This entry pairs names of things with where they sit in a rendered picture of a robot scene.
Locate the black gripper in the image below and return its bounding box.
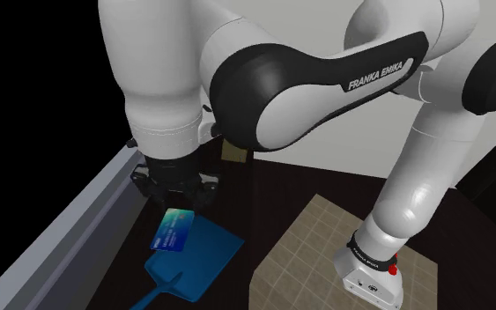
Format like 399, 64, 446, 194
130, 147, 221, 216

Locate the blue green card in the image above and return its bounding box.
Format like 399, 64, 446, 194
149, 207, 196, 254

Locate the small olive box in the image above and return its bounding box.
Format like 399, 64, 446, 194
220, 137, 249, 164

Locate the blue dustpan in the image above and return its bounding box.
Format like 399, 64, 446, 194
129, 213, 246, 310

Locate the tan tiled robot stand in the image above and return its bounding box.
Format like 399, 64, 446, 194
248, 193, 440, 310

